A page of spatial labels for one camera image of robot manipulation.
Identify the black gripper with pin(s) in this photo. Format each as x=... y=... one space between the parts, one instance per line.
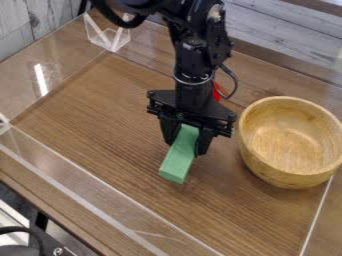
x=213 y=119

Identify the green rectangular block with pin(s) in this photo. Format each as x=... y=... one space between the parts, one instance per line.
x=181 y=155

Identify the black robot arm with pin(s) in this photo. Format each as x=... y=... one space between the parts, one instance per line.
x=202 y=45

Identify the light wooden bowl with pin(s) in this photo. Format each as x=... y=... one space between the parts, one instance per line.
x=290 y=142

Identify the red plush strawberry toy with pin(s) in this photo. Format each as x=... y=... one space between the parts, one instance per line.
x=216 y=91

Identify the black table leg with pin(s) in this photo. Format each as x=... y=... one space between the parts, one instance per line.
x=42 y=221

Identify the clear acrylic corner bracket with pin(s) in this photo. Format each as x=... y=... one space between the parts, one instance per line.
x=110 y=39

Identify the clear acrylic tray wall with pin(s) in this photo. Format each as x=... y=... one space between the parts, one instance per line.
x=109 y=220

